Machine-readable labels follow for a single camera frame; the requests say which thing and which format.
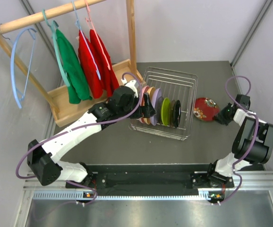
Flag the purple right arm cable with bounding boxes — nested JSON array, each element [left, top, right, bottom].
[[209, 75, 260, 205]]

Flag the black plate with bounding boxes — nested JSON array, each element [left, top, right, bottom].
[[172, 100, 181, 128]]

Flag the light blue empty hanger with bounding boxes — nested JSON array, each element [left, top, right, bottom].
[[10, 27, 37, 109]]

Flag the grey slotted cable duct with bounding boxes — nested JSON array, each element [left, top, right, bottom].
[[32, 190, 226, 201]]

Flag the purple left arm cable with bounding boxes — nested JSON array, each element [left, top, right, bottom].
[[16, 72, 143, 205]]

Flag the pink plastic plate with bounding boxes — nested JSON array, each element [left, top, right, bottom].
[[138, 86, 149, 123]]

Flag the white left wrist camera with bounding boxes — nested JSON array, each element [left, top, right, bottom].
[[121, 79, 139, 97]]

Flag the wooden clothes rack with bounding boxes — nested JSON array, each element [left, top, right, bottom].
[[0, 0, 143, 127]]

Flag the pink hanger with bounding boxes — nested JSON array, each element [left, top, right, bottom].
[[84, 0, 111, 71]]

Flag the red shirt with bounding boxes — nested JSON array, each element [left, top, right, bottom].
[[78, 30, 103, 99], [90, 29, 119, 97]]

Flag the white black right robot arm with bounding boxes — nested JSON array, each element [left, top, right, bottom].
[[205, 95, 273, 187]]

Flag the red shirt right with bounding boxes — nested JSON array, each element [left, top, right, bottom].
[[90, 29, 119, 97]]

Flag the purple plastic plate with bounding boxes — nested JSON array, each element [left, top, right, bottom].
[[150, 88, 162, 126]]

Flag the red floral plate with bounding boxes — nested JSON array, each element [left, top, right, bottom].
[[193, 97, 220, 122]]

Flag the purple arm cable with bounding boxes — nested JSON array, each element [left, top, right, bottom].
[[209, 75, 260, 205], [16, 72, 143, 205]]

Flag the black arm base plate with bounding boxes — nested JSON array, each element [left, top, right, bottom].
[[80, 170, 232, 190]]

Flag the teal hanger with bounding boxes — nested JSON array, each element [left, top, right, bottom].
[[42, 9, 70, 87]]

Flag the green shirt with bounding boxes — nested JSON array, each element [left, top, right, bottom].
[[56, 29, 93, 104]]

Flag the red shirt left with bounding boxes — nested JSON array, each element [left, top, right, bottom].
[[78, 30, 103, 99]]

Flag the dark plate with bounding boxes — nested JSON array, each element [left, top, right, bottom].
[[169, 100, 176, 127]]

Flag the metal wire dish rack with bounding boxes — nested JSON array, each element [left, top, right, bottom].
[[130, 67, 197, 140]]

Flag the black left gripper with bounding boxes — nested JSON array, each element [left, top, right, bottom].
[[118, 93, 156, 119]]

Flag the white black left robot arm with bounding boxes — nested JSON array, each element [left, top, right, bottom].
[[27, 86, 156, 188]]

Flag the yellow plastic plate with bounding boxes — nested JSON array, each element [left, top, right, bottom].
[[144, 87, 156, 125]]

